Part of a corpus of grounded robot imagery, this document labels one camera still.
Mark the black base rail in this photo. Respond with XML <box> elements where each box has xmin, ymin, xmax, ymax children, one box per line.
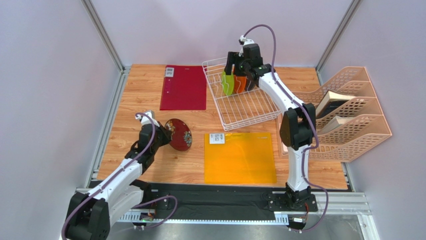
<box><xmin>88</xmin><ymin>181</ymin><xmax>319</xmax><ymax>222</ymax></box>

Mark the orange mat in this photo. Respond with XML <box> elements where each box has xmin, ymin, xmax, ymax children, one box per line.
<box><xmin>204</xmin><ymin>132</ymin><xmax>277</xmax><ymax>185</ymax></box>

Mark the dark grey plate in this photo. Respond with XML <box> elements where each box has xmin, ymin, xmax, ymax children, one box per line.
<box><xmin>244</xmin><ymin>78</ymin><xmax>256</xmax><ymax>92</ymax></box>

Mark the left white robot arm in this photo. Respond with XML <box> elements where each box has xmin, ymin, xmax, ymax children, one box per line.
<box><xmin>61</xmin><ymin>122</ymin><xmax>172</xmax><ymax>240</ymax></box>

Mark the green plastic plate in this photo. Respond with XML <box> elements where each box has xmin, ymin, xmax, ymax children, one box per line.
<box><xmin>221</xmin><ymin>71</ymin><xmax>235</xmax><ymax>96</ymax></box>

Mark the beige plastic file organizer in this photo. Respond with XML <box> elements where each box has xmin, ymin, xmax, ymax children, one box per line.
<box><xmin>295</xmin><ymin>66</ymin><xmax>392</xmax><ymax>163</ymax></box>

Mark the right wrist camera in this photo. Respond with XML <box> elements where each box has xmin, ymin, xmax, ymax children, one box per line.
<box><xmin>238</xmin><ymin>35</ymin><xmax>255</xmax><ymax>46</ymax></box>

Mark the tan book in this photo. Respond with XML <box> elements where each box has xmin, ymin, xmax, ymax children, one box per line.
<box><xmin>317</xmin><ymin>116</ymin><xmax>354</xmax><ymax>135</ymax></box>

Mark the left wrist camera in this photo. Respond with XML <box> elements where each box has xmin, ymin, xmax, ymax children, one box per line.
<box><xmin>136</xmin><ymin>110</ymin><xmax>159</xmax><ymax>127</ymax></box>

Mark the orange plastic plate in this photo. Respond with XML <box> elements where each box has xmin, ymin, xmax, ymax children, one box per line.
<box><xmin>233</xmin><ymin>75</ymin><xmax>247</xmax><ymax>94</ymax></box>

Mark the white label on red mat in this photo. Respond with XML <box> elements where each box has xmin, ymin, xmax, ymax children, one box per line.
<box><xmin>164</xmin><ymin>66</ymin><xmax>175</xmax><ymax>78</ymax></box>

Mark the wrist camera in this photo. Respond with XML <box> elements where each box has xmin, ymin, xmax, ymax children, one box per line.
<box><xmin>238</xmin><ymin>35</ymin><xmax>255</xmax><ymax>46</ymax></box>
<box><xmin>136</xmin><ymin>110</ymin><xmax>159</xmax><ymax>127</ymax></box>

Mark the red floral plate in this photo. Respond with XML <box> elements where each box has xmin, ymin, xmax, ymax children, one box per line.
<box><xmin>165</xmin><ymin>118</ymin><xmax>193</xmax><ymax>152</ymax></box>

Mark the black cover book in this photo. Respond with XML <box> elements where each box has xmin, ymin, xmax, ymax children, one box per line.
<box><xmin>315</xmin><ymin>90</ymin><xmax>355</xmax><ymax>119</ymax></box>

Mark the white barcode label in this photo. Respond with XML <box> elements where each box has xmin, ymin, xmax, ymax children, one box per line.
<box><xmin>208</xmin><ymin>133</ymin><xmax>226</xmax><ymax>145</ymax></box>

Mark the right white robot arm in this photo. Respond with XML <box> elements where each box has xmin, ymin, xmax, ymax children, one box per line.
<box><xmin>222</xmin><ymin>43</ymin><xmax>317</xmax><ymax>210</ymax></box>

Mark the white wire dish rack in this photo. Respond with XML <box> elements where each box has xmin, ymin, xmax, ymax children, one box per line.
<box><xmin>201</xmin><ymin>57</ymin><xmax>281</xmax><ymax>131</ymax></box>

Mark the red mat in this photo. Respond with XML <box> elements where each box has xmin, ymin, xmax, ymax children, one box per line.
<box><xmin>159</xmin><ymin>65</ymin><xmax>207</xmax><ymax>111</ymax></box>

